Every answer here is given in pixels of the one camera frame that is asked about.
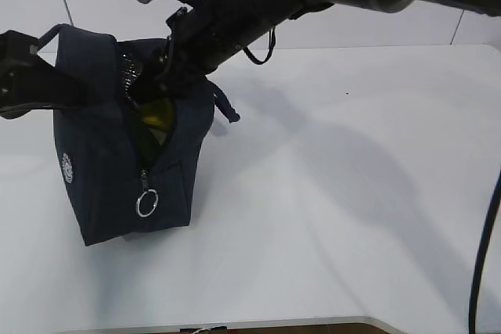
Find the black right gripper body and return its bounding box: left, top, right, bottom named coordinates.
left=155, top=0, right=251, bottom=92

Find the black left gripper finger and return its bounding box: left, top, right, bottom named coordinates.
left=1, top=102, right=55, bottom=120
left=29, top=56, right=88, bottom=109

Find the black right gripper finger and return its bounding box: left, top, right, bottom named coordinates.
left=131, top=67, right=172, bottom=105

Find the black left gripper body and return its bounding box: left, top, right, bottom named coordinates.
left=1, top=30, right=39, bottom=105

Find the green cucumber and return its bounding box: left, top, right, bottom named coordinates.
left=131, top=114, right=162, bottom=164

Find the navy blue lunch bag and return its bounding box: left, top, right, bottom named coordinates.
left=41, top=24, right=240, bottom=246

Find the yellow lemon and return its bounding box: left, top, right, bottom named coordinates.
left=139, top=99, right=175, bottom=133

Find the silver zipper pull ring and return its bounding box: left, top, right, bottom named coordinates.
left=135, top=168, right=160, bottom=218

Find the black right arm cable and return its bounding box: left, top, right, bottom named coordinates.
left=468, top=161, right=501, bottom=334

